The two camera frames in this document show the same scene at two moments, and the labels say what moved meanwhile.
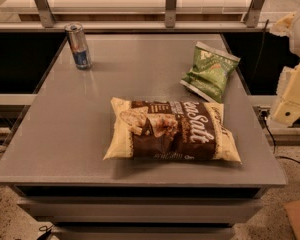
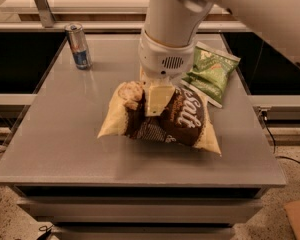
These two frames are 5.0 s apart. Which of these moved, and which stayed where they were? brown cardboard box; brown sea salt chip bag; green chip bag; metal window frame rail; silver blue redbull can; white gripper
Moved: brown sea salt chip bag; white gripper
Stayed: brown cardboard box; metal window frame rail; green chip bag; silver blue redbull can
